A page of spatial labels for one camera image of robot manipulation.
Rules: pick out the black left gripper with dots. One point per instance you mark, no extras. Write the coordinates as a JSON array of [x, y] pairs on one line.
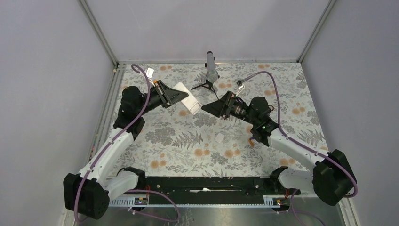
[[168, 96]]

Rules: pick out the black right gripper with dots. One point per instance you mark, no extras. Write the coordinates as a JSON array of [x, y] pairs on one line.
[[220, 108]]

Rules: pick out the white air conditioner remote control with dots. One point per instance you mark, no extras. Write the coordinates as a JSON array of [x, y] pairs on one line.
[[191, 103]]

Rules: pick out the white remote battery cover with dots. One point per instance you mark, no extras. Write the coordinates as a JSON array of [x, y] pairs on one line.
[[219, 138]]

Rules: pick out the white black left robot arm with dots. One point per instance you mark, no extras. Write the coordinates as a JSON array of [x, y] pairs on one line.
[[89, 192]]

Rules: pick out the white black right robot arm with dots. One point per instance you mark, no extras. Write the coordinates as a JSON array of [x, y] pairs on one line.
[[331, 177]]

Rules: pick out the floral patterned table mat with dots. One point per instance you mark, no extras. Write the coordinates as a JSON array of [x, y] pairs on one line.
[[173, 142]]

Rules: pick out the orange battery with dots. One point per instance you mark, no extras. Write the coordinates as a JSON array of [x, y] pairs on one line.
[[251, 142]]

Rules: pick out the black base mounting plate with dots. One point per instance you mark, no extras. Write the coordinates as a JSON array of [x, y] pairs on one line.
[[211, 190]]

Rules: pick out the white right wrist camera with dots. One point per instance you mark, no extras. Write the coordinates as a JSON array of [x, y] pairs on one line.
[[240, 85]]

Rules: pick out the aluminium frame rail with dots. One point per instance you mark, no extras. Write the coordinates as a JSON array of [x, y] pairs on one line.
[[98, 31]]

